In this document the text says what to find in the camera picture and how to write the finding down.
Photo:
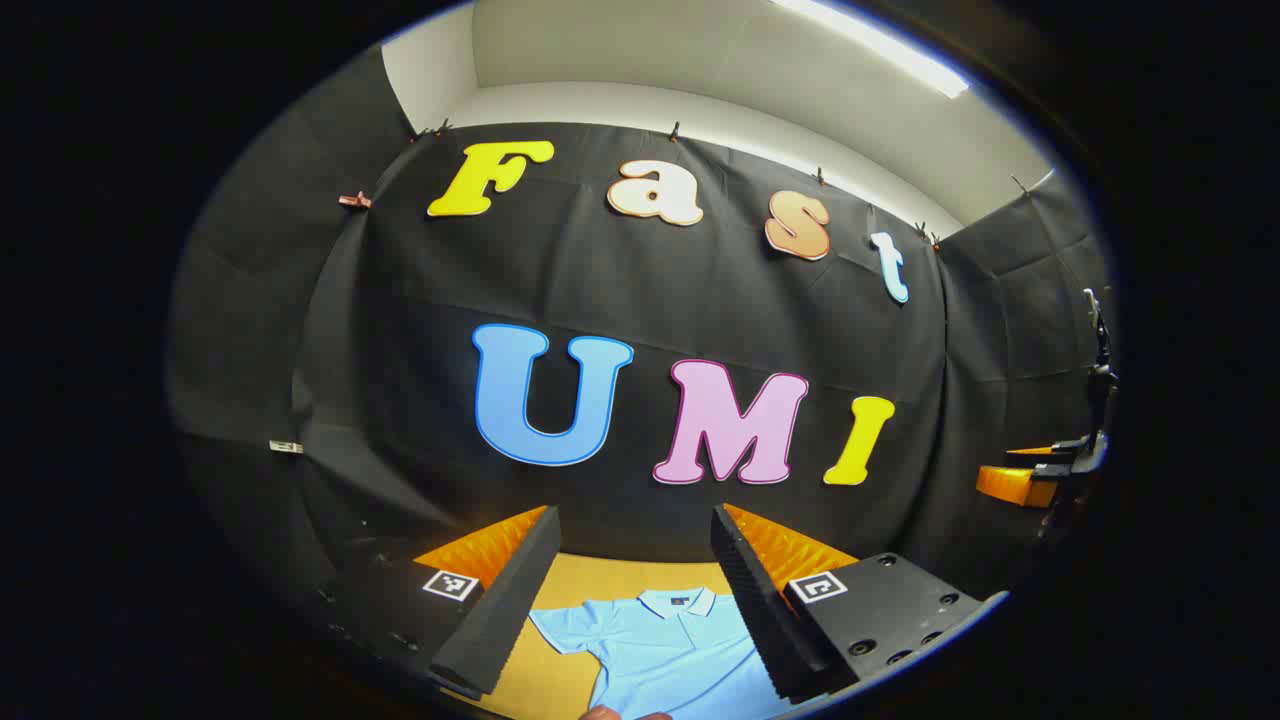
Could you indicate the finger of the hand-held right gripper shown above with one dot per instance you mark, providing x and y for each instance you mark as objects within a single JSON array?
[
  {"x": 1035, "y": 451},
  {"x": 1015, "y": 485}
]

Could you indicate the red cloth clip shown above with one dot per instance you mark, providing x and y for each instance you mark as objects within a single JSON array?
[{"x": 355, "y": 200}]

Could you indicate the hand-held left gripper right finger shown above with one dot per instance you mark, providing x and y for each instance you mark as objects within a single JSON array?
[{"x": 760, "y": 610}]

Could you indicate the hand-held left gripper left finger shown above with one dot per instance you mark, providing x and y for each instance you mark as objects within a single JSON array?
[{"x": 505, "y": 610}]

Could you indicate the black backdrop cloth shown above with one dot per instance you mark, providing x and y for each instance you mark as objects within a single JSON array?
[{"x": 400, "y": 350}]

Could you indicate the silver cloth clip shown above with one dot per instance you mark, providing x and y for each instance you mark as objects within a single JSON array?
[{"x": 285, "y": 447}]

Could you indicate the light blue T-shirt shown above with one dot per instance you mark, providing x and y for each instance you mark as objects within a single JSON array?
[{"x": 670, "y": 650}]

